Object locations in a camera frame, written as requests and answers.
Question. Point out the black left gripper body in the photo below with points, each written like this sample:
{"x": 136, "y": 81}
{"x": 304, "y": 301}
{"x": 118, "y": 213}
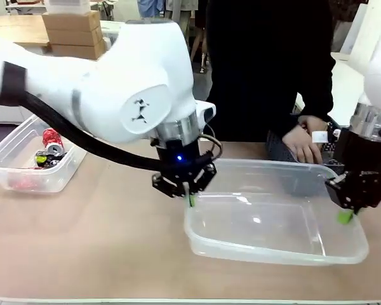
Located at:
{"x": 181, "y": 168}

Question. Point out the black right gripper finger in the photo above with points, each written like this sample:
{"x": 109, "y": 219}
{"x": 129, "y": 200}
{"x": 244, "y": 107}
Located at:
{"x": 358, "y": 210}
{"x": 344, "y": 216}

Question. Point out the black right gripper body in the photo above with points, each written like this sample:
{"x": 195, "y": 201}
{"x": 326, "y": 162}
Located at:
{"x": 362, "y": 171}

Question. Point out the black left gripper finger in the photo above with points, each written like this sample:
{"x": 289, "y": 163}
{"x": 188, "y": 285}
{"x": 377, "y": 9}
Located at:
{"x": 187, "y": 193}
{"x": 193, "y": 200}

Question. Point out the clear plastic bin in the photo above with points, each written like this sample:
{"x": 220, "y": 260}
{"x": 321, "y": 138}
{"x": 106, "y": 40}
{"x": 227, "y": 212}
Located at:
{"x": 273, "y": 235}
{"x": 66, "y": 171}

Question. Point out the crushed red can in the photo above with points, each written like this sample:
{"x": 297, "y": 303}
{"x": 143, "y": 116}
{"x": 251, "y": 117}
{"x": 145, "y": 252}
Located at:
{"x": 53, "y": 139}

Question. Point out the crushed black green can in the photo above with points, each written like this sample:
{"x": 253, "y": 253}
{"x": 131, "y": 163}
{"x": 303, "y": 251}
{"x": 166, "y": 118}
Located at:
{"x": 46, "y": 158}

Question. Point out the red wrapper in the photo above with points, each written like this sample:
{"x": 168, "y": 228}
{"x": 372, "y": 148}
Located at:
{"x": 22, "y": 183}

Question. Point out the person's left forearm black sleeve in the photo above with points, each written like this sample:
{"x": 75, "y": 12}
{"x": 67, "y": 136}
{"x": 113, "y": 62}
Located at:
{"x": 317, "y": 101}

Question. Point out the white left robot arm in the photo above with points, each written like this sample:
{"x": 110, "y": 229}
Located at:
{"x": 114, "y": 79}

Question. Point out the person's left hand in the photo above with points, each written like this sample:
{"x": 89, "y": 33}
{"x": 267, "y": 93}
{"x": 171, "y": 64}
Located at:
{"x": 303, "y": 146}

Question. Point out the white side table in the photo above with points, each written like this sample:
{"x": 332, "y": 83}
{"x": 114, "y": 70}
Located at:
{"x": 346, "y": 82}

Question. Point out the person's black sweater torso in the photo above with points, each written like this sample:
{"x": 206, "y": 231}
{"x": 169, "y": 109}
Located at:
{"x": 257, "y": 63}

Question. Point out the white partition panel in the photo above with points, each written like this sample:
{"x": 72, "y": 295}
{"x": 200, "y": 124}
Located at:
{"x": 362, "y": 25}

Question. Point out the translucent storage box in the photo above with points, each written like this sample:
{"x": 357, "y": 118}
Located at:
{"x": 109, "y": 31}

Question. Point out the brown cardboard box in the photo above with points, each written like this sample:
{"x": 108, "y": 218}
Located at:
{"x": 73, "y": 36}
{"x": 77, "y": 51}
{"x": 71, "y": 20}

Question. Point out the bystander in blue shirt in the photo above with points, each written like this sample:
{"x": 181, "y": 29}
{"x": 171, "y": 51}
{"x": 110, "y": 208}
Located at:
{"x": 146, "y": 8}

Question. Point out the white plastic container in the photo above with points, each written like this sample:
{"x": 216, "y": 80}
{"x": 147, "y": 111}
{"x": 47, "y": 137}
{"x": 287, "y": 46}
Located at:
{"x": 68, "y": 4}

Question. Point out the wooden desk top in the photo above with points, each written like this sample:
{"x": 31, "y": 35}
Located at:
{"x": 16, "y": 28}

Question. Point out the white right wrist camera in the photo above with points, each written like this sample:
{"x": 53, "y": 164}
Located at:
{"x": 320, "y": 136}

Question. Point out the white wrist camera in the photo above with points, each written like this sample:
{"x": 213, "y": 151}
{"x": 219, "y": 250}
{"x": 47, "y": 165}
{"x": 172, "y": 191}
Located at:
{"x": 320, "y": 136}
{"x": 208, "y": 111}

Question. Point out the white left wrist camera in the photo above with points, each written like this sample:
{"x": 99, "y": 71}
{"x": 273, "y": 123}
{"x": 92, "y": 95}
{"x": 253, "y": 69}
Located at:
{"x": 208, "y": 111}

